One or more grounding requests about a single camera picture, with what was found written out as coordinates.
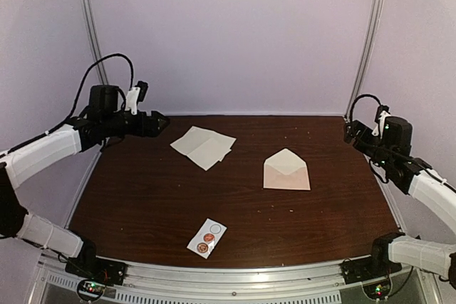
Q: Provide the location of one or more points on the right aluminium frame post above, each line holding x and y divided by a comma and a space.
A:
371, 31

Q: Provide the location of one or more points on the cream spare paper sheet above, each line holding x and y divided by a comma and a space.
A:
194, 137

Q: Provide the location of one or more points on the left aluminium frame post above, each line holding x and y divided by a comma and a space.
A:
91, 30

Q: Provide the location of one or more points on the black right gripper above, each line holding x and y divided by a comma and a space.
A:
356, 127

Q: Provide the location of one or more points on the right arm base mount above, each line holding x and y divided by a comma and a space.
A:
373, 271

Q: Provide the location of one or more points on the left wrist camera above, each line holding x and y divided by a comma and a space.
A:
134, 96

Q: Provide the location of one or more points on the aluminium frame post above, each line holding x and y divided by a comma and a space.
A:
371, 31
91, 30

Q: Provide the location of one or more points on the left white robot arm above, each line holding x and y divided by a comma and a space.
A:
110, 113

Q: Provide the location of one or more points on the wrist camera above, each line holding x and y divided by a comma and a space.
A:
134, 96
381, 114

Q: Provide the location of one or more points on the cream envelope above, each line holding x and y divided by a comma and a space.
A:
285, 170

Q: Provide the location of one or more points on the sticker sheet with seals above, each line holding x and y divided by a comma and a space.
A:
206, 239

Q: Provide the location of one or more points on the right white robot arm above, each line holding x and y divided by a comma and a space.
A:
388, 146

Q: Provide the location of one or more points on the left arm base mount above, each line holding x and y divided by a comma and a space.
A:
98, 274

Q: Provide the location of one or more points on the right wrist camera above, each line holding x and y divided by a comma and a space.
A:
381, 114

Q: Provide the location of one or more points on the cream letter paper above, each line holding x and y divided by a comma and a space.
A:
211, 152

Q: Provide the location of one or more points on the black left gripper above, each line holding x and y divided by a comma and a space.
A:
152, 131

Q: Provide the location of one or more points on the front aluminium rail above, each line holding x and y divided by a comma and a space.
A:
149, 283

